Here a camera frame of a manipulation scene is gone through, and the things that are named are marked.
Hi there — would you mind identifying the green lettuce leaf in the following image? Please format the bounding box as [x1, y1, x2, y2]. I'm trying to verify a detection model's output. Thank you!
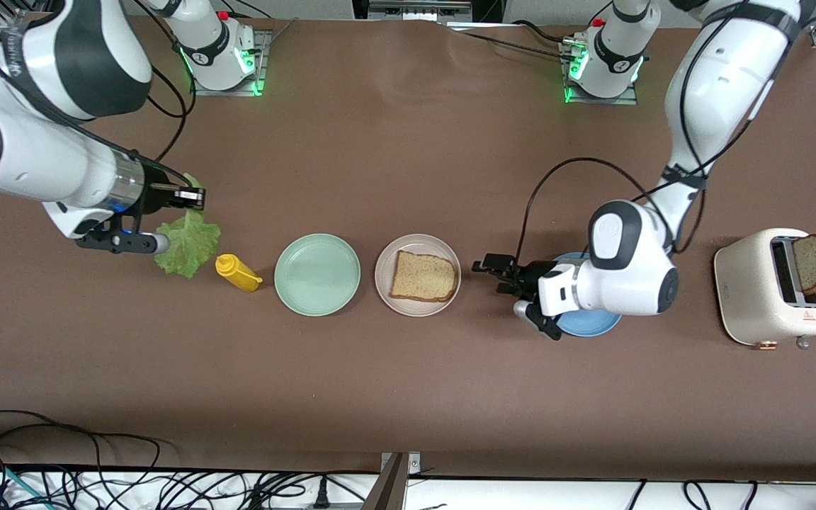
[154, 173, 222, 279]

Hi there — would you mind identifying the yellow mustard squeeze bottle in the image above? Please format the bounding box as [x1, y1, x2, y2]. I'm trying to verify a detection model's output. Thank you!
[215, 254, 264, 293]

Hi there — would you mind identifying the blue plate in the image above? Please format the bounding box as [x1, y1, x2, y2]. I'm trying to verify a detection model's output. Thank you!
[555, 251, 627, 338]

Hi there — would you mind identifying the beige plate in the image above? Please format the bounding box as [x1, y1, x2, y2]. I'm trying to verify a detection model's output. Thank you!
[374, 233, 463, 317]

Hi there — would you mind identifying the light green plate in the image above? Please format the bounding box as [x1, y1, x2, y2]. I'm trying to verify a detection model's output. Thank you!
[273, 233, 362, 317]

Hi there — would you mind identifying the cream white toaster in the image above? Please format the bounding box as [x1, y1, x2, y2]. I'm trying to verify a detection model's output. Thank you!
[713, 227, 816, 351]

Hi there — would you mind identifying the grey electronics box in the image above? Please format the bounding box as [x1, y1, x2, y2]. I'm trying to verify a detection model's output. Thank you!
[351, 0, 476, 23]

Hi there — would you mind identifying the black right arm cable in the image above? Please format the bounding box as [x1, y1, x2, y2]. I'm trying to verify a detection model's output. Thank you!
[0, 0, 198, 191]

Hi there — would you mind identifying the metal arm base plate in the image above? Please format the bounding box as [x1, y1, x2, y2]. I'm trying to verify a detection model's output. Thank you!
[190, 28, 268, 97]
[565, 39, 639, 106]

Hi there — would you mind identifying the black base power cable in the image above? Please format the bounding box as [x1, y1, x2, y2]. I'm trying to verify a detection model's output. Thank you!
[447, 20, 579, 61]

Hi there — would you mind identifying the grey metal camera post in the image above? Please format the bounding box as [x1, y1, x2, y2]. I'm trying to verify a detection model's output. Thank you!
[363, 451, 423, 510]

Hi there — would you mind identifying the black hanging cable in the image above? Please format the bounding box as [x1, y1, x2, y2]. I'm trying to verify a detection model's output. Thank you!
[683, 480, 715, 510]
[617, 480, 648, 510]

